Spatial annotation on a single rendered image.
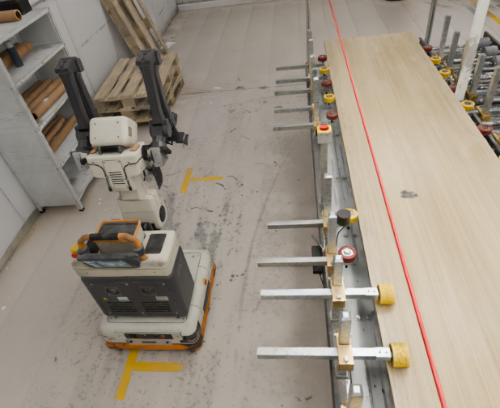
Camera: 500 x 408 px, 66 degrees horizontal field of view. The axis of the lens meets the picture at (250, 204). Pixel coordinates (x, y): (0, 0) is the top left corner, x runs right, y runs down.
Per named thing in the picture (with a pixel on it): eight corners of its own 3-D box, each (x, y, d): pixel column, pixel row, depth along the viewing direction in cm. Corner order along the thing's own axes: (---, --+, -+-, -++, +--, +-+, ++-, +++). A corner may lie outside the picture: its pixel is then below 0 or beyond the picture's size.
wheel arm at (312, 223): (268, 231, 202) (267, 224, 199) (268, 226, 205) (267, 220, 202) (353, 227, 196) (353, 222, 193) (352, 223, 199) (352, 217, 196)
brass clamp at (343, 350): (336, 371, 134) (337, 363, 131) (333, 334, 144) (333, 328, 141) (355, 371, 133) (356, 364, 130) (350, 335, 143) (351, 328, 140)
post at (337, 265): (331, 328, 176) (333, 261, 144) (331, 320, 178) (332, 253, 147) (339, 328, 175) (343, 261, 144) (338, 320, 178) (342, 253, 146)
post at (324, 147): (319, 206, 228) (319, 142, 198) (319, 201, 231) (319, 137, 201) (328, 206, 227) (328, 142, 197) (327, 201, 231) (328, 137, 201)
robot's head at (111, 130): (126, 143, 194) (125, 114, 194) (87, 146, 197) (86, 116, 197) (138, 147, 208) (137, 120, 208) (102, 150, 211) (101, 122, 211)
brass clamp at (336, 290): (331, 308, 152) (331, 300, 149) (328, 280, 162) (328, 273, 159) (346, 308, 152) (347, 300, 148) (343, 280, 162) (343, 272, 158)
